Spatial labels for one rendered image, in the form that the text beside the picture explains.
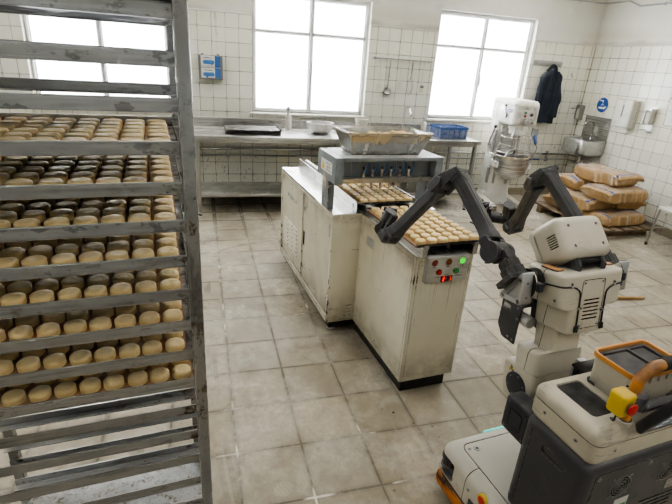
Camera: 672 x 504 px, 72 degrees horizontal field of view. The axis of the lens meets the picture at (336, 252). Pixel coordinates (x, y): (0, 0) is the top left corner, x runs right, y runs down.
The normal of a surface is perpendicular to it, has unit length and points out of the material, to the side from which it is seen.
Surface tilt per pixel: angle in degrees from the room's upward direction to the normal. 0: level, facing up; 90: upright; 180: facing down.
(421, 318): 90
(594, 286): 82
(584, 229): 47
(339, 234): 90
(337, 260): 90
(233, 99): 90
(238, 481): 0
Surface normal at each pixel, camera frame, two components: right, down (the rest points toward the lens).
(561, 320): -0.93, 0.08
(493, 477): 0.07, -0.92
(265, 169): 0.26, 0.39
